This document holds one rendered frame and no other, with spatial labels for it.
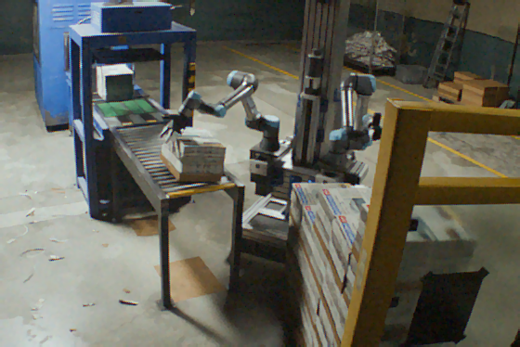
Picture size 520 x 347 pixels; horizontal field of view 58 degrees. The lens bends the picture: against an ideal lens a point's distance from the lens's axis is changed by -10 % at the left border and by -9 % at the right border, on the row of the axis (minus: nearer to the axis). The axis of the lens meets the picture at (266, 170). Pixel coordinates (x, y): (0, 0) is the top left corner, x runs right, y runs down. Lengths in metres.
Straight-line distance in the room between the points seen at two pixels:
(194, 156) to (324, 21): 1.29
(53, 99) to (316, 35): 3.79
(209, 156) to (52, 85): 3.62
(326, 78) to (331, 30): 0.35
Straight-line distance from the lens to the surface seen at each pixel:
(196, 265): 3.79
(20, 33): 11.43
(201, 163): 3.08
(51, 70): 6.34
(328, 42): 3.55
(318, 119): 3.64
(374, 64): 10.60
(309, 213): 2.83
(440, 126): 1.25
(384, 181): 1.24
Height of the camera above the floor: 2.14
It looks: 23 degrees down
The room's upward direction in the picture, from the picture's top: 5 degrees clockwise
